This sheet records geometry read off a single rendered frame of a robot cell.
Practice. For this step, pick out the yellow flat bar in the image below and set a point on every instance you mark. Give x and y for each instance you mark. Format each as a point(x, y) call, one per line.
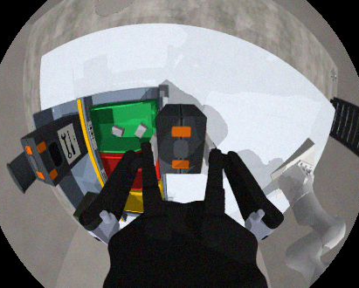
point(83, 125)

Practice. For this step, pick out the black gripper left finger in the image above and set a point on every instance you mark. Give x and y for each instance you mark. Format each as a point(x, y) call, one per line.
point(101, 218)

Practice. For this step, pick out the red open bin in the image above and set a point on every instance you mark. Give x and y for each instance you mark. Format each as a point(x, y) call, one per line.
point(110, 161)

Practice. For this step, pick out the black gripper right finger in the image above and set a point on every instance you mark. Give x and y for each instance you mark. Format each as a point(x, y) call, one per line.
point(260, 215)

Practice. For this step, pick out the yellow open bin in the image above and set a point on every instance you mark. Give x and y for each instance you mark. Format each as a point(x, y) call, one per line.
point(134, 202)

